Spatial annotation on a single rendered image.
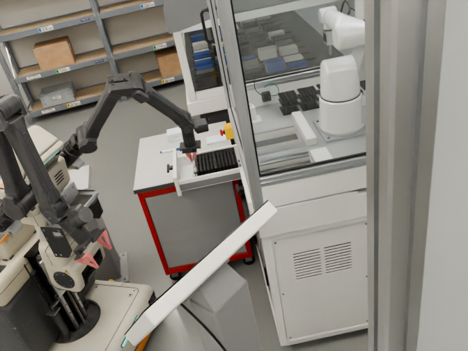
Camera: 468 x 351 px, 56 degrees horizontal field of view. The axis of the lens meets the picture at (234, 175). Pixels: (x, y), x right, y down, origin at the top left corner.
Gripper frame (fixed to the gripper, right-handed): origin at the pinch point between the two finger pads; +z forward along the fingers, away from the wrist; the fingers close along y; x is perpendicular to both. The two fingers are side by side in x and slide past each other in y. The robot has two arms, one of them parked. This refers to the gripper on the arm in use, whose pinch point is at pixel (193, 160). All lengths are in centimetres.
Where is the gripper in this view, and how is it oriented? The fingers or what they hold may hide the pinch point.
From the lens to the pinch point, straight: 220.6
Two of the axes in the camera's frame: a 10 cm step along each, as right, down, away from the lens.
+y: -9.9, 1.2, 0.1
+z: 1.1, 8.0, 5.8
